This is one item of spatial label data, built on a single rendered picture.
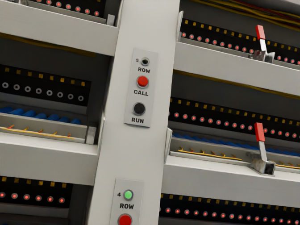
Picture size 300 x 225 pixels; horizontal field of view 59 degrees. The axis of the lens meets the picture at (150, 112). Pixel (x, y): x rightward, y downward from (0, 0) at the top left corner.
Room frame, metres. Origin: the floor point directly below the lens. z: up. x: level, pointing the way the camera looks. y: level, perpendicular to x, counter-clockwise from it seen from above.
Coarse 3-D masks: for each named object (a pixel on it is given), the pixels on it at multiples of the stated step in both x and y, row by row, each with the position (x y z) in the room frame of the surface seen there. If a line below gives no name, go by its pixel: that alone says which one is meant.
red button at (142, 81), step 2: (142, 76) 0.38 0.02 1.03; (144, 76) 0.38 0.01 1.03; (138, 78) 0.38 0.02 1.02; (140, 78) 0.38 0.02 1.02; (142, 78) 0.38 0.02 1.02; (144, 78) 0.38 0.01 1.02; (146, 78) 0.38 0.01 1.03; (138, 80) 0.38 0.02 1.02; (140, 80) 0.38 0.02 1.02; (142, 80) 0.38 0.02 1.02; (144, 80) 0.38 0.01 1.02; (146, 80) 0.38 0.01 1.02; (138, 82) 0.38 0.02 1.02; (140, 82) 0.38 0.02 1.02; (142, 82) 0.38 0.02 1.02; (144, 82) 0.38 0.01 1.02; (146, 82) 0.38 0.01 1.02; (140, 84) 0.38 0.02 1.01; (142, 84) 0.38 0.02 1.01; (144, 84) 0.38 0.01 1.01; (146, 84) 0.38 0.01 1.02; (142, 86) 0.38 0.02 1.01; (144, 86) 0.38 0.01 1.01
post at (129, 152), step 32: (128, 0) 0.37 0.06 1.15; (160, 0) 0.38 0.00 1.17; (128, 32) 0.38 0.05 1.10; (160, 32) 0.39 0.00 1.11; (128, 64) 0.38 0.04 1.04; (160, 64) 0.39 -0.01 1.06; (160, 96) 0.39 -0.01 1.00; (128, 128) 0.38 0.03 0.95; (160, 128) 0.39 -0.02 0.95; (128, 160) 0.38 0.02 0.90; (160, 160) 0.39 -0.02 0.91; (96, 192) 0.37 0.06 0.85; (160, 192) 0.39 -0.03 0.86; (96, 224) 0.37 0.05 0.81
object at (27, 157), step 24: (0, 96) 0.49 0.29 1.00; (24, 96) 0.50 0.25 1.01; (0, 144) 0.35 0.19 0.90; (24, 144) 0.35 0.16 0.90; (48, 144) 0.37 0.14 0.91; (72, 144) 0.40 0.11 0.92; (96, 144) 0.42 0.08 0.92; (0, 168) 0.36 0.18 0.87; (24, 168) 0.36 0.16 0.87; (48, 168) 0.37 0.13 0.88; (72, 168) 0.37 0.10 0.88; (96, 168) 0.38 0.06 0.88
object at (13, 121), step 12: (0, 120) 0.39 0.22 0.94; (12, 120) 0.39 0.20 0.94; (24, 120) 0.39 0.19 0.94; (36, 120) 0.39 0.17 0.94; (48, 120) 0.41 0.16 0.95; (24, 132) 0.38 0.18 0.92; (48, 132) 0.40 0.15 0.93; (60, 132) 0.41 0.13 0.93; (72, 132) 0.41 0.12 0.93; (84, 132) 0.41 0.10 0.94
